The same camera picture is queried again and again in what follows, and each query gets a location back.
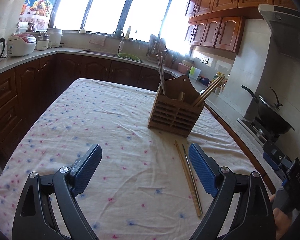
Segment lower dark wooden cabinets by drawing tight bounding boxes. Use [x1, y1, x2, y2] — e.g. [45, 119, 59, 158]
[0, 53, 160, 167]

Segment dish drying rack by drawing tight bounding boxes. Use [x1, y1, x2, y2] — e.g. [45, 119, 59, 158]
[146, 34, 179, 68]

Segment floral white tablecloth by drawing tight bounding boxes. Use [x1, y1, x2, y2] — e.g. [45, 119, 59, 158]
[0, 77, 273, 240]

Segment white rice cooker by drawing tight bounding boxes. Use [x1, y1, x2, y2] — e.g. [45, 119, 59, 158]
[7, 33, 37, 57]

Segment pink hanging dishcloth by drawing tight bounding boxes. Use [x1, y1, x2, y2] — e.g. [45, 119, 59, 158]
[89, 33, 107, 47]

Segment wooden chopstick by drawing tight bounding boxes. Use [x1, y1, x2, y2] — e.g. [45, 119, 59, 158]
[192, 75, 225, 107]
[174, 141, 196, 209]

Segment black wok with lid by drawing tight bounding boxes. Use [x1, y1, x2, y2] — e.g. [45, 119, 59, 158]
[241, 85, 295, 135]

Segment white pressure cooker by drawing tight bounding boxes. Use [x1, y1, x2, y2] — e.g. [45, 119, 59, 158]
[47, 28, 62, 48]

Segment steel range hood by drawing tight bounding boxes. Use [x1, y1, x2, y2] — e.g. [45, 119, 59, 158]
[258, 4, 300, 66]

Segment small white blender appliance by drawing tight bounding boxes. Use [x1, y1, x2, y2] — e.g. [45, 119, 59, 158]
[36, 33, 50, 51]

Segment green colander basin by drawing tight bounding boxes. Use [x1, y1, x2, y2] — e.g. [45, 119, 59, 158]
[117, 53, 141, 62]

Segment person's right hand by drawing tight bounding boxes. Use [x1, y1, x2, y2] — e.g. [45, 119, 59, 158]
[273, 208, 292, 240]

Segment sink faucet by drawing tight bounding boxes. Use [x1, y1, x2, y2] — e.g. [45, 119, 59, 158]
[110, 29, 126, 54]

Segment pink plastic basin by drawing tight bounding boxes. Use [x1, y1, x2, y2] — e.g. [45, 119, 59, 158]
[176, 62, 191, 74]

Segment yellow dish soap bottle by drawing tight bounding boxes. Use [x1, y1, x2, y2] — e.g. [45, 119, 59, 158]
[125, 26, 131, 40]

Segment gas stove top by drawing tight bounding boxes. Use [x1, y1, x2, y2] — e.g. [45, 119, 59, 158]
[237, 118, 276, 147]

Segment cooking oil bottle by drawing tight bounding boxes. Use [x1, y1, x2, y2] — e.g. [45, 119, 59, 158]
[213, 72, 223, 81]

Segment upper wooden wall cabinets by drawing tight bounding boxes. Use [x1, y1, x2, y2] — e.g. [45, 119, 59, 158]
[185, 0, 296, 53]

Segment wooden utensil holder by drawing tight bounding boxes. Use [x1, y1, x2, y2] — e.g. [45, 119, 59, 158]
[148, 75, 205, 138]

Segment green white cutting board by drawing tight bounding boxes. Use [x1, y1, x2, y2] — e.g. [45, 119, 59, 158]
[189, 66, 201, 81]

